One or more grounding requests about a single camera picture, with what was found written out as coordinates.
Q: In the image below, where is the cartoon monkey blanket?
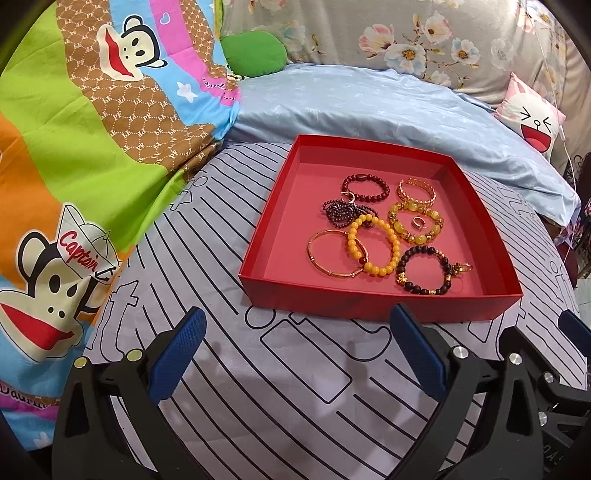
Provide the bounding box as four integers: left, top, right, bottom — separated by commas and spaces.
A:
0, 0, 243, 453

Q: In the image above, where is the white cable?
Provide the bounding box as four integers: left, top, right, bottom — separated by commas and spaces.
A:
531, 14, 583, 259

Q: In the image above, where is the thin gold bangle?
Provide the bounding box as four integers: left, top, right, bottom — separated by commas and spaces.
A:
308, 229, 370, 278

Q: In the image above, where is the dark red bead bracelet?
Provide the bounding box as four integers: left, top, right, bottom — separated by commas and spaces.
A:
342, 172, 391, 202

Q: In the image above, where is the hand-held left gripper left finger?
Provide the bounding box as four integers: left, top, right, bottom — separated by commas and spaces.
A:
51, 307, 206, 480

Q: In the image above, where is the red cardboard box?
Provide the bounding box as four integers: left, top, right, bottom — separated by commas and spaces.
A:
239, 134, 523, 323

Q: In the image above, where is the gold chain bracelet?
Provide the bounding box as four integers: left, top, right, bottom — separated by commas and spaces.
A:
398, 178, 438, 204

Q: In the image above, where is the orange-yellow bead bracelet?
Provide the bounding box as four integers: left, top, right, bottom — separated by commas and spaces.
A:
346, 215, 400, 275

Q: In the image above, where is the cat face cushion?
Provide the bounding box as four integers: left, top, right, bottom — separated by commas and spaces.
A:
494, 72, 566, 160

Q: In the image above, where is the yellow-green large-bead bracelet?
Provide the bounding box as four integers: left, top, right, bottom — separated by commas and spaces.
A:
387, 199, 445, 245

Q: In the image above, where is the purple small-bead bracelet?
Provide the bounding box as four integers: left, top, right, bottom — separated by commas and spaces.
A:
322, 196, 386, 230

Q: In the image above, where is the dark brown bead bracelet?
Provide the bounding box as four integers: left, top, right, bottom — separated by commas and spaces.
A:
396, 246, 455, 296

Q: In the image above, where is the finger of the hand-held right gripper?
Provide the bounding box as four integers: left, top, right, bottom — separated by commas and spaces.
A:
501, 327, 591, 403
558, 311, 591, 343

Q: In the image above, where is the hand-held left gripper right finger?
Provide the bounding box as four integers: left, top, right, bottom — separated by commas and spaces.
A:
389, 303, 544, 480

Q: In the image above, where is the floral grey bedding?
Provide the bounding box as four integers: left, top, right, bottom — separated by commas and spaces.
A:
222, 0, 587, 112

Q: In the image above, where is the green cushion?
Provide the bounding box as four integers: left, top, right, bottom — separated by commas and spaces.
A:
222, 31, 287, 78

